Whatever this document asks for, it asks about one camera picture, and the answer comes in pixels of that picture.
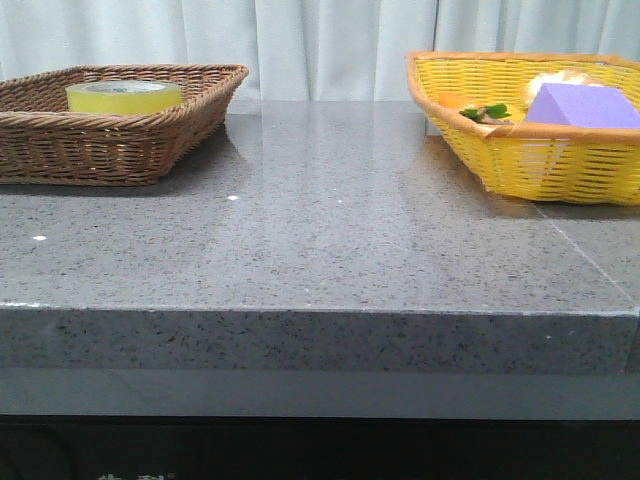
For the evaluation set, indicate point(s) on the yellow tape roll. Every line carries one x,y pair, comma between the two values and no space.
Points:
123,97

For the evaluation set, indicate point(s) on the pale grey curtain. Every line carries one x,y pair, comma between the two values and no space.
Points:
305,50

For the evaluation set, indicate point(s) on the orange toy carrot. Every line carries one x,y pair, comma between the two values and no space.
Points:
496,114

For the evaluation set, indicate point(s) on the yellow woven basket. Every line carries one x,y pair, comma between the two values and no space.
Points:
531,161

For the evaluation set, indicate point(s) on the purple foam block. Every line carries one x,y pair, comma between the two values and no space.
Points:
583,106

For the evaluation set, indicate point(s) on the toy bread roll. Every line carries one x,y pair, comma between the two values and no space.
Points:
565,76

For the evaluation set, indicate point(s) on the brown wicker basket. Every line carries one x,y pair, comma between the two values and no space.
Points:
42,142

